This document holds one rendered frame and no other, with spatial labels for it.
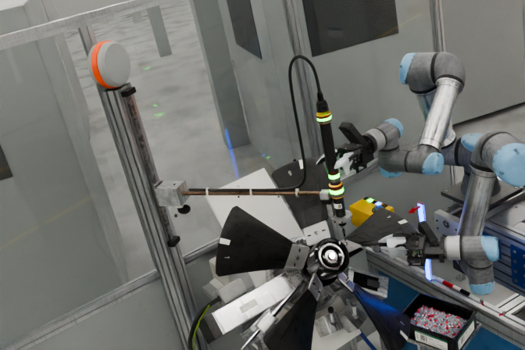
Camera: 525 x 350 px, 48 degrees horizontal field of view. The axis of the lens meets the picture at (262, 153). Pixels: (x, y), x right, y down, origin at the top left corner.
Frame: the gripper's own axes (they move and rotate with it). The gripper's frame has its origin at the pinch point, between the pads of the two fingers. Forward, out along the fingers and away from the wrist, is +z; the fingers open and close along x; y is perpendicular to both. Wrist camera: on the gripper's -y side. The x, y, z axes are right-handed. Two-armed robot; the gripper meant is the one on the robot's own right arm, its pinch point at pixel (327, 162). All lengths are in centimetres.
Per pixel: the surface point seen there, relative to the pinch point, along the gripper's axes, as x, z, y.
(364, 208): 24, -40, 43
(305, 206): 12.5, 1.2, 18.1
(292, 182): 19.4, -1.2, 11.6
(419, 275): -2, -37, 64
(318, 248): -0.5, 10.9, 24.8
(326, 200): 2.2, 1.3, 13.2
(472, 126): 158, -353, 147
